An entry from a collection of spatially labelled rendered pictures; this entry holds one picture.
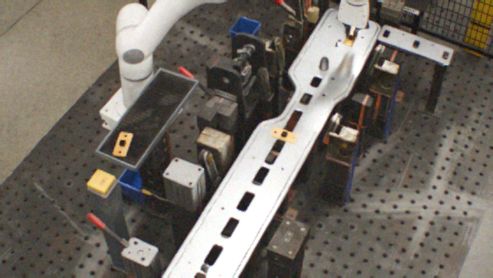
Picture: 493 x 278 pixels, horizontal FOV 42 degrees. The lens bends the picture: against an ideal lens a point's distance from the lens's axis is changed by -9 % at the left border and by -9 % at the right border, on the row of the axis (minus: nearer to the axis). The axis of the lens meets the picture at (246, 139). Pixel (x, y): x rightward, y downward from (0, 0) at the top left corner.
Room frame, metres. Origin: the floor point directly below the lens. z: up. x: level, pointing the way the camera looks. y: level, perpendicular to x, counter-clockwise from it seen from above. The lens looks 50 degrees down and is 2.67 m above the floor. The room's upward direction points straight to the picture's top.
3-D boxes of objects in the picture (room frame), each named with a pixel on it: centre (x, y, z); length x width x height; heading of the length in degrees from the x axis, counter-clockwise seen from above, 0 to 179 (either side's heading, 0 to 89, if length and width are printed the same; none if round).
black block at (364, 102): (1.58, -0.39, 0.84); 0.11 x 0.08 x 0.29; 64
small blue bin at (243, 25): (2.17, 0.01, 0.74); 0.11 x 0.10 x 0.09; 154
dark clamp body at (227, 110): (1.47, 0.08, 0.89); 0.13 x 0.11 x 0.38; 64
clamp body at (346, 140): (1.39, -0.30, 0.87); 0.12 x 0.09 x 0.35; 64
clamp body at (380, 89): (1.69, -0.48, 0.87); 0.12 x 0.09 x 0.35; 64
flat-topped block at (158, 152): (1.35, 0.28, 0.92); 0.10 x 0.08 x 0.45; 154
